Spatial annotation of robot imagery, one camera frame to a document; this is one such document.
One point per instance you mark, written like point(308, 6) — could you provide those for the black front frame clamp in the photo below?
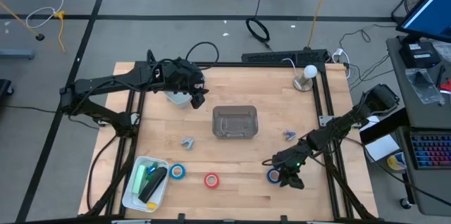
point(284, 219)
point(181, 217)

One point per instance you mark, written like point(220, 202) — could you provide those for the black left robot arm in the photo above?
point(105, 84)

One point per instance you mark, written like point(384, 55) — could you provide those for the backlit keyboard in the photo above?
point(431, 150)

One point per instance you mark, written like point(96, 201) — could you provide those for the black mini computer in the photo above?
point(419, 58)

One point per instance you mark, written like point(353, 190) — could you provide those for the table lamp with bulb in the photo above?
point(303, 85)

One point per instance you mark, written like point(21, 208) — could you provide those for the light green stapler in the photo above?
point(139, 180)

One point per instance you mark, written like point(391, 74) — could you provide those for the purple staple remover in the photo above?
point(289, 136)

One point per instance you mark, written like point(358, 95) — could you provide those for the computer monitor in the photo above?
point(433, 12)

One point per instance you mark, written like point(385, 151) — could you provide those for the grey staple remover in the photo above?
point(186, 143)

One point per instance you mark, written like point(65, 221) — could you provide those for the red tape roll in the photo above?
point(205, 180)

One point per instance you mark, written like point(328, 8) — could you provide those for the white bin with scooped rim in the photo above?
point(179, 100)

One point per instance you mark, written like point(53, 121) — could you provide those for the black caster wheel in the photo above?
point(406, 203)

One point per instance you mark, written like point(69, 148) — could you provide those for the grey desk leg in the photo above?
point(17, 54)

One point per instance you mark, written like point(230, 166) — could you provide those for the grey translucent plastic bin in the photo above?
point(234, 122)

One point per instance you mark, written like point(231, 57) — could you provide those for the dark blue tape roll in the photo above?
point(268, 175)

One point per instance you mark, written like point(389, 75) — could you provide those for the clear plastic bag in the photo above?
point(423, 86)

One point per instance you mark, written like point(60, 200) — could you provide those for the black stapler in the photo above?
point(153, 185)

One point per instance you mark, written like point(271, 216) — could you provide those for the small white paper sheet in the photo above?
point(374, 119)

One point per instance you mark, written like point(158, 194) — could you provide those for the white power adapter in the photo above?
point(338, 54)

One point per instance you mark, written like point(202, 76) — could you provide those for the light blue tape roll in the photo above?
point(171, 171)

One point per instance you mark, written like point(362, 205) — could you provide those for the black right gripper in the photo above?
point(292, 160)

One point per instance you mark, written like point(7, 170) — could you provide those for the grey side desk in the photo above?
point(405, 76)

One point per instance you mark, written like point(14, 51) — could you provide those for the yellow staple remover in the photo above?
point(152, 206)

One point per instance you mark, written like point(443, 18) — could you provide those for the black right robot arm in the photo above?
point(382, 99)

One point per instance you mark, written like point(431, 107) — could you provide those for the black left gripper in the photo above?
point(181, 74)

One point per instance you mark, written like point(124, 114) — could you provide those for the black power strip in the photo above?
point(275, 56)

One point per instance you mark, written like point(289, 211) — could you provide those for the black chair base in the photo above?
point(5, 88)

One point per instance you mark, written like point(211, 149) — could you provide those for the red tool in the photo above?
point(446, 86)

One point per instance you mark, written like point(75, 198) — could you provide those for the black aluminium table frame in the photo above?
point(246, 65)

